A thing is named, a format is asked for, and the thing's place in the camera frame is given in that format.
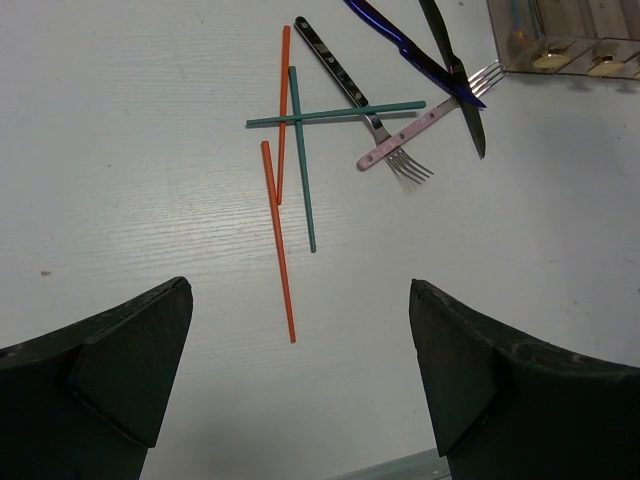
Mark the pink-handled fork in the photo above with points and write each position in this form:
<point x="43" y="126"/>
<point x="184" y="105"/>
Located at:
<point x="391" y="150"/>

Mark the black knife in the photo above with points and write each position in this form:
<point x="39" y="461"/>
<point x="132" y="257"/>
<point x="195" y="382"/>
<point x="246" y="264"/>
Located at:
<point x="455" y="66"/>

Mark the teal chopstick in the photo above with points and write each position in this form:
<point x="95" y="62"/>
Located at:
<point x="302" y="157"/>

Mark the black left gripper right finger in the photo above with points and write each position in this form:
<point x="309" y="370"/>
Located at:
<point x="506" y="405"/>

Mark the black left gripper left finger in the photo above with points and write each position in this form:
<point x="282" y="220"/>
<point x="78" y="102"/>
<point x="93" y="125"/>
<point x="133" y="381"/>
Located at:
<point x="87" y="401"/>

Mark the long orange chopstick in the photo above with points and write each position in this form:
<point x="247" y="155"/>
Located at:
<point x="279" y="242"/>

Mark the blue iridescent knife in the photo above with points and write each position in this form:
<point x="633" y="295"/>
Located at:
<point x="413" y="54"/>

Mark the clear acrylic utensil organizer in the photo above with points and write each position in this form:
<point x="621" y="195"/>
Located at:
<point x="594" y="38"/>

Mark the teal chopstick crossing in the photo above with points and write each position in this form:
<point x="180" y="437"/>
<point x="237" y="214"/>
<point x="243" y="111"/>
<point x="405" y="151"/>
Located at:
<point x="329" y="114"/>

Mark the iridescent long-handled spoon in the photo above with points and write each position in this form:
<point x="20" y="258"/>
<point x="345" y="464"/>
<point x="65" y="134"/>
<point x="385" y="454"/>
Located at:
<point x="518" y="35"/>

